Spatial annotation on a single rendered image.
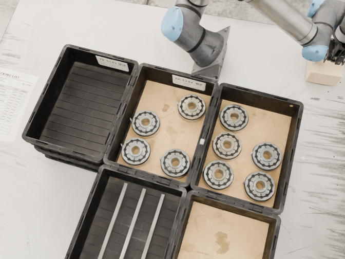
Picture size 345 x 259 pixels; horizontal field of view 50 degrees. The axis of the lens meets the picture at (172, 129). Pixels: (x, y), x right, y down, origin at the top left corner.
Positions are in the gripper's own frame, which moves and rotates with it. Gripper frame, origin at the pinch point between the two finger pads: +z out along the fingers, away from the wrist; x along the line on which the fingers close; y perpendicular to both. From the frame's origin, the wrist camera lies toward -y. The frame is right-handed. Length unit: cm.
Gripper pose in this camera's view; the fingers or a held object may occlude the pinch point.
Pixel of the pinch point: (326, 60)
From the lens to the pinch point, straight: 165.6
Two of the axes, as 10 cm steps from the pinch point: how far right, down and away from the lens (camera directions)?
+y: -2.1, 9.2, -3.4
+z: 0.3, 3.6, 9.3
